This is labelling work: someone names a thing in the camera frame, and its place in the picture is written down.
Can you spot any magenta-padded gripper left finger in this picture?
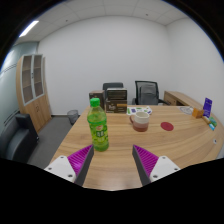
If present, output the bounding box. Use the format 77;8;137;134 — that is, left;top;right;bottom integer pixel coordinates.
44;144;95;187

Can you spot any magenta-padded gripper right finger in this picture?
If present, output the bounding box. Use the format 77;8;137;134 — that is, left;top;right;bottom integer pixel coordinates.
132;144;181;186

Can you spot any green drink bottle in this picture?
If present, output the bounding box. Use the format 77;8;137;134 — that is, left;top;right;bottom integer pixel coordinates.
86;97;110;153

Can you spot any flat round red coaster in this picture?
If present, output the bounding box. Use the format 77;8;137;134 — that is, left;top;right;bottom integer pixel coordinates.
160;121;175;132

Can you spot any white and brown mug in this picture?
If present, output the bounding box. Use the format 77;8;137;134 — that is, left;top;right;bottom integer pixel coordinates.
129;111;151;133

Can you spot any mesh waste bin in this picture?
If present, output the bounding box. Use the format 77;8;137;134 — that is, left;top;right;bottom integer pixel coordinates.
66;109;80;126

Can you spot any printed paper sheet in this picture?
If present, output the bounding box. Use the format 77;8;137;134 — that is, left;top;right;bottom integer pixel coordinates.
126;105;153;117

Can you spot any black leather sofa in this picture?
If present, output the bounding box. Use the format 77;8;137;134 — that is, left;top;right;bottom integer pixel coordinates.
0;113;39;164

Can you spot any brown printed cardboard box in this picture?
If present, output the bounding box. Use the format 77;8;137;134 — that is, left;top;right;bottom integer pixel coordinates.
104;98;129;115

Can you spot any small orange box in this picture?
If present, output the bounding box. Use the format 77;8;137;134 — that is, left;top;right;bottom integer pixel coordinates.
191;107;205;119

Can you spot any black mesh office chair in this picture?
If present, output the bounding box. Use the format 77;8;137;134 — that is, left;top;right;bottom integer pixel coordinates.
131;80;171;107

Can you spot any wooden side desk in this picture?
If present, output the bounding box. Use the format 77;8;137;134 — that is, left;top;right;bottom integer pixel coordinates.
163;90;205;110

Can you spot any dark brown cardboard box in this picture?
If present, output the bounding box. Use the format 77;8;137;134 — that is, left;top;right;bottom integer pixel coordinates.
88;89;106;110

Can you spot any purple standing card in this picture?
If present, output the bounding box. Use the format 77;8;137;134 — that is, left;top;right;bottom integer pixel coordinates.
202;97;214;119

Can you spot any wooden shelf cabinet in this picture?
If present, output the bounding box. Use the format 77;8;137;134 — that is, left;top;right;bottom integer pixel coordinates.
15;53;53;133

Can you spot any long ceiling light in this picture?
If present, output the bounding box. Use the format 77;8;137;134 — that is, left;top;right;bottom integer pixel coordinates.
18;20;40;39

